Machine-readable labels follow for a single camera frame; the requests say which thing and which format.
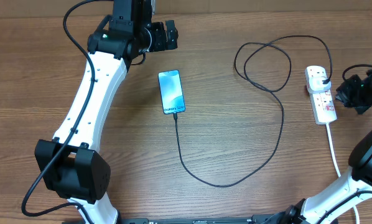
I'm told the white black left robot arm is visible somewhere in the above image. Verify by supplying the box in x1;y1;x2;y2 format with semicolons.
35;0;178;223

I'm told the white charger plug adapter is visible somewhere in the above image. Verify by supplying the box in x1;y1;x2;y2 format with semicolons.
307;75;332;94

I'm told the black USB charger cable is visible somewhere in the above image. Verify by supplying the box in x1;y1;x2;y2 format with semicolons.
172;35;333;189

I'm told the blue Galaxy smartphone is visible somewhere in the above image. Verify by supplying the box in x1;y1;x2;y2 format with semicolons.
158;70;186;114

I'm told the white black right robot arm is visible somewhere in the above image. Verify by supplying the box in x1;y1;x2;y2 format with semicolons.
266;65;372;223

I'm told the white power strip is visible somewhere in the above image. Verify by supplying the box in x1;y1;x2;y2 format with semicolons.
305;65;337;125

